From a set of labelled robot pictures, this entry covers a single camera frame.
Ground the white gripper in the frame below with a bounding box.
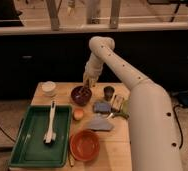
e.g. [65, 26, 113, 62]
[83, 61, 102, 88]

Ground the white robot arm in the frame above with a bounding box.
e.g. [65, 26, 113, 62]
[83, 36, 183, 171]

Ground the purple bowl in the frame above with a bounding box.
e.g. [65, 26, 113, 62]
[71, 86, 92, 106]

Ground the orange bowl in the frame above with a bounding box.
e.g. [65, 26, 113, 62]
[70, 130, 100, 162]

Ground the orange fruit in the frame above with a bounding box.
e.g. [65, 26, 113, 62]
[73, 109, 84, 121]

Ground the tan wooden block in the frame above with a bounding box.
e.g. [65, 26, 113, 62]
[112, 95, 124, 112]

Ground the grey cloth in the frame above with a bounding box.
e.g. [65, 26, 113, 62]
[85, 115, 114, 131]

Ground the white cup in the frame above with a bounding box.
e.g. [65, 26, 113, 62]
[41, 81, 56, 97]

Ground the green toy vegetable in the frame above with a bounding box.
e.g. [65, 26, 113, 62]
[107, 101, 129, 119]

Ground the white dish brush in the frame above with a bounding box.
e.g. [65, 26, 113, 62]
[44, 102, 56, 144]

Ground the green plastic tray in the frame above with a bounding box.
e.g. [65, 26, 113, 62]
[9, 105, 72, 168]

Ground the black cable left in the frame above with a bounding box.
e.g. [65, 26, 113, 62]
[0, 112, 17, 144]

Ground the black cable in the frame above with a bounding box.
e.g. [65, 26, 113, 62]
[0, 112, 17, 144]
[172, 103, 185, 150]

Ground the black cable right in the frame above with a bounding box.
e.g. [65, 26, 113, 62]
[172, 103, 185, 150]

